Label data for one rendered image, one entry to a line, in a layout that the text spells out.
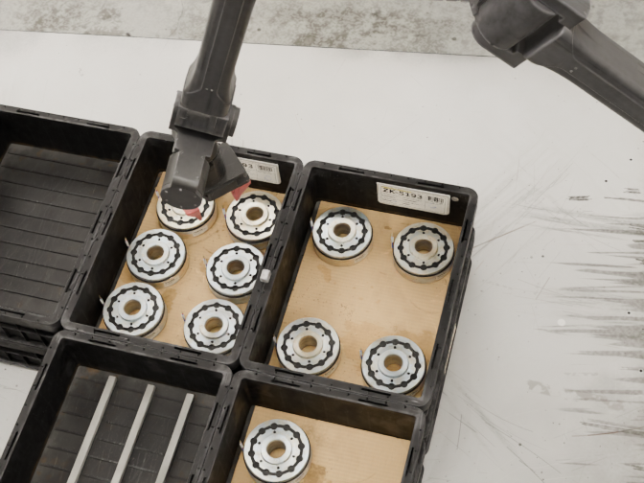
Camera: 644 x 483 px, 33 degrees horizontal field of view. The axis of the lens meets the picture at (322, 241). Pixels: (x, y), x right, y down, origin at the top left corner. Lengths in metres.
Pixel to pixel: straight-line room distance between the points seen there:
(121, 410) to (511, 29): 0.95
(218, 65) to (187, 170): 0.18
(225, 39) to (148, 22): 2.13
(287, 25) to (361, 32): 0.23
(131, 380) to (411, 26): 1.78
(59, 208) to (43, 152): 0.13
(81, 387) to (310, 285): 0.41
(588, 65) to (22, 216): 1.16
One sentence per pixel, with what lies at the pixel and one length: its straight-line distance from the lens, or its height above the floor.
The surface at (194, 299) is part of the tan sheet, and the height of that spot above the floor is 0.83.
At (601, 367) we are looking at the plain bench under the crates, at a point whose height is 0.70.
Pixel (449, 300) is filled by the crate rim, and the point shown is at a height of 0.93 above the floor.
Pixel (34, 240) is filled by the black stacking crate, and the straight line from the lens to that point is 2.01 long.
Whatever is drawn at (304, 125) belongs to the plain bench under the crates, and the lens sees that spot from 2.21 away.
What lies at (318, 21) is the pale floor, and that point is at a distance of 3.34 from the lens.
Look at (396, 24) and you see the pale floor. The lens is 3.31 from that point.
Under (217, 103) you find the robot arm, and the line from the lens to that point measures 1.41.
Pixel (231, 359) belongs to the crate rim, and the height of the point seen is 0.93.
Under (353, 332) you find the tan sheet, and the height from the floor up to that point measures 0.83.
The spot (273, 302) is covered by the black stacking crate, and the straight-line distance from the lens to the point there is 1.77.
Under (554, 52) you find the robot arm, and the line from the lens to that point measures 1.20.
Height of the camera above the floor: 2.45
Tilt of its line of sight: 58 degrees down
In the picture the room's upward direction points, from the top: 8 degrees counter-clockwise
